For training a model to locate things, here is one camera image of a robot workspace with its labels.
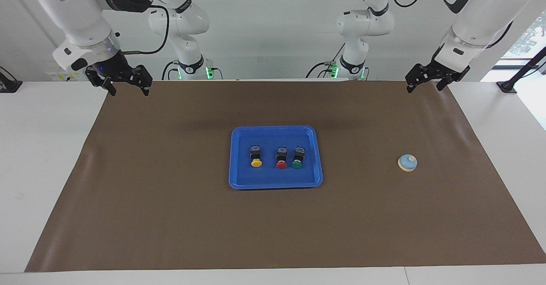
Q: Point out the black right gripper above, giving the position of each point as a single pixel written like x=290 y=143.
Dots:
x=117 y=69

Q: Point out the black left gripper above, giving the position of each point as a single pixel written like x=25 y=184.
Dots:
x=441 y=72

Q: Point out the light blue call bell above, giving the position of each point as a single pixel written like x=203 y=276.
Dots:
x=407 y=163

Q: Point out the yellow push button switch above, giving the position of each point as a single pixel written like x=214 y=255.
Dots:
x=256 y=163

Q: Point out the green push button switch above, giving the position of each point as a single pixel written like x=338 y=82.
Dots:
x=297 y=164

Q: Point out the red push button switch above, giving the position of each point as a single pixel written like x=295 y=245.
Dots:
x=281 y=164

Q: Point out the black stand arm with base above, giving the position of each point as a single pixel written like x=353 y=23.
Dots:
x=507 y=86

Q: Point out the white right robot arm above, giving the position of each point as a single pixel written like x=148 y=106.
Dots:
x=72 y=7

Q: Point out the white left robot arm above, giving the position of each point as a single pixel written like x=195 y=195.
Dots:
x=362 y=24

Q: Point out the blue plastic tray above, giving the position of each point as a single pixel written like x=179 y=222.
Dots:
x=275 y=178

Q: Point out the brown table mat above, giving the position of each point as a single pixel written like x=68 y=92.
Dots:
x=273 y=225

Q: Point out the white wall outlet box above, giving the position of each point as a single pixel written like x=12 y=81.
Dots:
x=64 y=77

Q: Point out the black table clamp mount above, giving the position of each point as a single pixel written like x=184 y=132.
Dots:
x=8 y=85

